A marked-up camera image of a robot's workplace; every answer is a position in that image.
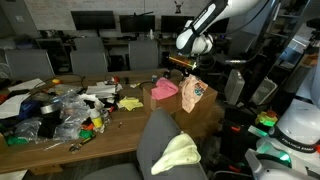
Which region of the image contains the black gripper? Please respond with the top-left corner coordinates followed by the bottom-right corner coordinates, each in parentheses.
top-left (170, 67), bottom-right (195, 85)

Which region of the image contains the peach printed t-shirt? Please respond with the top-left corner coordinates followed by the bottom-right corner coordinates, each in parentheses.
top-left (178, 73), bottom-right (209, 114)

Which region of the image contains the pink cloth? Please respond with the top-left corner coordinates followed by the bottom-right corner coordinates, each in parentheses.
top-left (150, 77), bottom-right (180, 102)

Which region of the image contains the pale yellow-green towel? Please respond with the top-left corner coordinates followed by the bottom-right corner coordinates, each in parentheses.
top-left (150, 131), bottom-right (202, 176)

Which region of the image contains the large brown cardboard box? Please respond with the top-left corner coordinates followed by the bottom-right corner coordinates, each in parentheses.
top-left (143, 71), bottom-right (219, 136)

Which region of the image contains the grey office chair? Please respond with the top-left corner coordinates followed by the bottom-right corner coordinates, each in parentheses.
top-left (4, 49), bottom-right (56, 80)
top-left (69, 50), bottom-right (109, 76)
top-left (128, 40), bottom-right (160, 72)
top-left (73, 36), bottom-right (107, 54)

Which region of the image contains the dark grey high-back chair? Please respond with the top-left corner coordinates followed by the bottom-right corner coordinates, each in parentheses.
top-left (81, 107), bottom-right (209, 180)

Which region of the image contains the white space heater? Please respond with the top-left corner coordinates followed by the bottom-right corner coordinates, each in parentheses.
top-left (223, 69), bottom-right (246, 106)

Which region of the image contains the black computer monitor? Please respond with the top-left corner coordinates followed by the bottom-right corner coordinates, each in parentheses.
top-left (70, 10), bottom-right (117, 38)
top-left (160, 15), bottom-right (195, 34)
top-left (119, 14), bottom-right (156, 34)

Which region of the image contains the small yellow rag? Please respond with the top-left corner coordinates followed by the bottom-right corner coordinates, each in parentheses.
top-left (118, 95), bottom-right (145, 112)

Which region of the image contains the white grille fan heater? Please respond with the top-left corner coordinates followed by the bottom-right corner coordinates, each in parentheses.
top-left (249, 77), bottom-right (279, 106)

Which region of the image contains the stack of white papers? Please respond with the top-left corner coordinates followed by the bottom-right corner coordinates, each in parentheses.
top-left (85, 81), bottom-right (124, 100)

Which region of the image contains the green orange yellow toy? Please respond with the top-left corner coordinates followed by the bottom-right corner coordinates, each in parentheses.
top-left (254, 109), bottom-right (279, 128)

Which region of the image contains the white bottle yellow label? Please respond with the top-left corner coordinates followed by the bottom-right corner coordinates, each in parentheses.
top-left (89, 99), bottom-right (105, 134)

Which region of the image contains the small green object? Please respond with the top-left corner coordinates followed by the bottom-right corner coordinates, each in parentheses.
top-left (78, 129), bottom-right (95, 140)

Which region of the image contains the clear plastic bag pile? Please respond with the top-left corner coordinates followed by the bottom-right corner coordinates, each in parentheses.
top-left (14, 91), bottom-right (93, 143)

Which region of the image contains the adjustable wrench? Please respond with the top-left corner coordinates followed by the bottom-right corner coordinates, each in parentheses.
top-left (68, 133), bottom-right (98, 154)

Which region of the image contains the white paper sheet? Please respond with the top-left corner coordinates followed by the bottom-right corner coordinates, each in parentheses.
top-left (7, 78), bottom-right (47, 93)
top-left (0, 92), bottom-right (32, 120)

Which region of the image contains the blue bag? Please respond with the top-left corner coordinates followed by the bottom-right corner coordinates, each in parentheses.
top-left (18, 99), bottom-right (43, 121)

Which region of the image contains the green plastic bag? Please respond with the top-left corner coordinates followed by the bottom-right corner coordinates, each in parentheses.
top-left (5, 134), bottom-right (29, 147)

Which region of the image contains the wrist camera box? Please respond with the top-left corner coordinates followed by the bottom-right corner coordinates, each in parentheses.
top-left (167, 54), bottom-right (198, 71)

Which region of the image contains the silver cable plug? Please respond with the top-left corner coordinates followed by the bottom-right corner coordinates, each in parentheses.
top-left (224, 59), bottom-right (248, 65)

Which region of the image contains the orange-handled clamp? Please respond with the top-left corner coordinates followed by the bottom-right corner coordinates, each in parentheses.
top-left (226, 163), bottom-right (243, 174)
top-left (223, 121), bottom-right (242, 133)

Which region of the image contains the long wooden wall desk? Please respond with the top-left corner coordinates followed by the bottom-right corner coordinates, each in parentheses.
top-left (34, 35), bottom-right (178, 48)

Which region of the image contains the grey duct tape roll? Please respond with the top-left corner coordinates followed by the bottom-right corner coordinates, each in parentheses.
top-left (39, 103), bottom-right (63, 116)

